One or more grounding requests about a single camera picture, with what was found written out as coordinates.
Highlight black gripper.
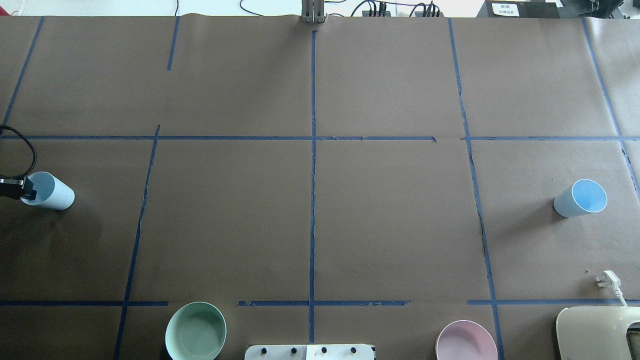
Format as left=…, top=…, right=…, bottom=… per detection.
left=0, top=178, right=37, bottom=202

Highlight light blue cup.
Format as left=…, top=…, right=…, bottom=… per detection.
left=20, top=171, right=75, bottom=211
left=552, top=178, right=608, bottom=218

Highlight mint green bowl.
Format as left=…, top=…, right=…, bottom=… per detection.
left=164, top=301, right=227, bottom=360

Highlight pink bowl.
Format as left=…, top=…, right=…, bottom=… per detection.
left=434, top=320, right=499, bottom=360

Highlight black power adapter box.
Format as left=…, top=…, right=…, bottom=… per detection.
left=476, top=0, right=560, bottom=19

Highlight cream white toaster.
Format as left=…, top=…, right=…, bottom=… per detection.
left=555, top=305, right=640, bottom=360

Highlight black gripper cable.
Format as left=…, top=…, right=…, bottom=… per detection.
left=0, top=125, right=37, bottom=180

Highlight aluminium frame post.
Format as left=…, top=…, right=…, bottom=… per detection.
left=301, top=0, right=327, bottom=24

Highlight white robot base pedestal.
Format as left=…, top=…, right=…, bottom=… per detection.
left=244, top=343, right=377, bottom=360

